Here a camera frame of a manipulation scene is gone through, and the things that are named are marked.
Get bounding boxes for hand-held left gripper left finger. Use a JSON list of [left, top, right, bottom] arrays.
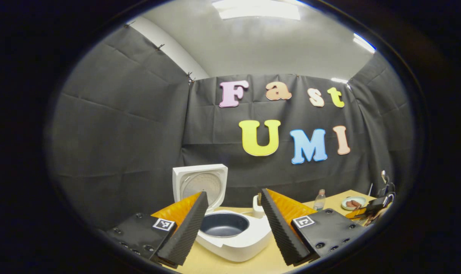
[[105, 191, 209, 269]]

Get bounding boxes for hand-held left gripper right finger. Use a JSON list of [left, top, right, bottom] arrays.
[[262, 188, 368, 267]]

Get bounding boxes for white rice cooker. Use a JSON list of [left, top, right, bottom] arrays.
[[172, 164, 273, 262]]

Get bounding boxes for pale green plate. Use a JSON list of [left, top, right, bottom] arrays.
[[341, 196, 367, 210]]

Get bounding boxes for white toaster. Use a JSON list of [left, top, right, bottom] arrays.
[[252, 193, 265, 218]]

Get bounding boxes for clear plastic bottle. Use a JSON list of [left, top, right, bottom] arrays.
[[313, 189, 326, 212]]

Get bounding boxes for black backdrop cloth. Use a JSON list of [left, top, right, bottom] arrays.
[[48, 23, 415, 233]]

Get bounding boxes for small ceiling light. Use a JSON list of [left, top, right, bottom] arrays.
[[353, 33, 376, 54]]

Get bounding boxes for large ceiling light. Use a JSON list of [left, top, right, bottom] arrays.
[[211, 0, 301, 20]]

